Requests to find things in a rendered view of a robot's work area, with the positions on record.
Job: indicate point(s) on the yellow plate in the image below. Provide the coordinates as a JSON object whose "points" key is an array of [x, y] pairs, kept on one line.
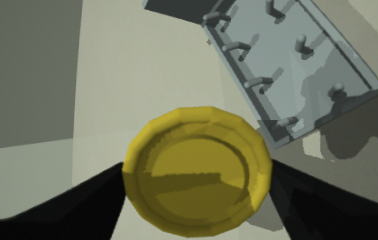
{"points": [[197, 171]]}

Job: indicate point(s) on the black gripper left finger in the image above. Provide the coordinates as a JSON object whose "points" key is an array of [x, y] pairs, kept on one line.
{"points": [[88, 211]]}

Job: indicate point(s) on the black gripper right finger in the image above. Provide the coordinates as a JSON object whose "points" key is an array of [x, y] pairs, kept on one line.
{"points": [[312, 209]]}

